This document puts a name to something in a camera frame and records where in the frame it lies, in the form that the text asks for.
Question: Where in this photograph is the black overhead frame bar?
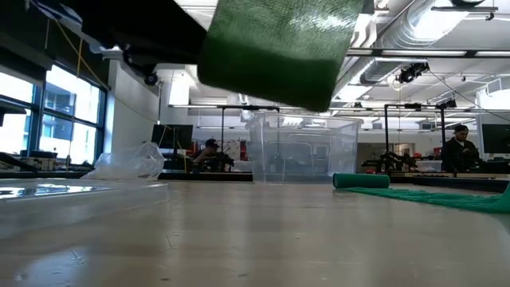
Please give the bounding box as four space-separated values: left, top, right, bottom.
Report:
345 46 510 59

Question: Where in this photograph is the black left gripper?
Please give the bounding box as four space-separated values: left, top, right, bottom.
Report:
127 0 218 67

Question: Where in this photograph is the crumpled clear plastic bag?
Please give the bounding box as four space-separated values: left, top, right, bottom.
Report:
81 141 166 181

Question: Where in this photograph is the blue framed window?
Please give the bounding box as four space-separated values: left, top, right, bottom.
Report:
0 63 109 168

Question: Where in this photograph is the teal green bandage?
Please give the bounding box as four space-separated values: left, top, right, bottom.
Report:
332 172 510 215

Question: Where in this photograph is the clear plastic container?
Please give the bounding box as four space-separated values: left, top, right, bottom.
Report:
245 111 362 185

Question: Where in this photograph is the black computer monitor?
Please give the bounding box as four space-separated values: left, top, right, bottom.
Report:
151 124 194 151
481 123 510 155

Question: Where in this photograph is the person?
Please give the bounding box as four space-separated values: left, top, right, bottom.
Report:
441 124 481 174
193 138 235 174

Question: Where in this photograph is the black background gantry frame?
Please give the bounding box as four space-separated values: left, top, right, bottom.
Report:
382 97 459 173
220 104 281 176

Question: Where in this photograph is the black overhead camera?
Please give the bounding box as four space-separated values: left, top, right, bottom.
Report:
396 61 432 85

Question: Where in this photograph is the grass green bandage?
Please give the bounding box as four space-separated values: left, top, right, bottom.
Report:
197 0 365 113

